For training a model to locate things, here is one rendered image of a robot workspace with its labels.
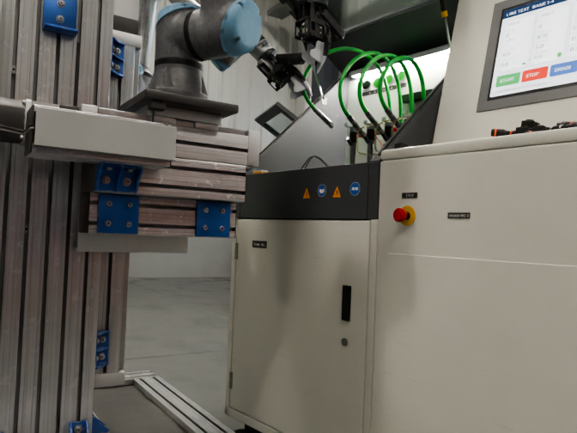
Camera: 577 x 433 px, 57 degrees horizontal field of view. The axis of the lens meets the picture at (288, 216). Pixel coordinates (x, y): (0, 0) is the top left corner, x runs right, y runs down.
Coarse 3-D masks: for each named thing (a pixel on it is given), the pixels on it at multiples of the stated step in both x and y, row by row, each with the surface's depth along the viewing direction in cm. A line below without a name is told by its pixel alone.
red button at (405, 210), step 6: (396, 210) 136; (402, 210) 135; (408, 210) 138; (414, 210) 137; (396, 216) 136; (402, 216) 135; (408, 216) 137; (414, 216) 136; (402, 222) 139; (408, 222) 138
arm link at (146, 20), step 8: (144, 0) 183; (152, 0) 184; (160, 0) 188; (144, 8) 183; (152, 8) 185; (144, 16) 183; (152, 16) 185; (144, 24) 183; (152, 24) 185; (144, 32) 183; (152, 32) 186; (144, 40) 183; (144, 48) 183; (144, 56) 183; (144, 64) 184; (144, 72) 182; (144, 80) 182
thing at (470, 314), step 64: (448, 64) 166; (448, 128) 159; (512, 128) 143; (384, 192) 145; (448, 192) 129; (512, 192) 117; (576, 192) 107; (384, 256) 144; (448, 256) 128; (512, 256) 116; (576, 256) 106; (384, 320) 142; (448, 320) 127; (512, 320) 115; (576, 320) 105; (384, 384) 141; (448, 384) 126; (512, 384) 115; (576, 384) 105
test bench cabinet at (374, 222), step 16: (368, 288) 147; (368, 304) 147; (368, 320) 147; (368, 336) 146; (368, 352) 146; (368, 368) 146; (368, 384) 145; (368, 400) 145; (240, 416) 190; (368, 416) 145; (240, 432) 193; (256, 432) 194; (272, 432) 176; (368, 432) 145
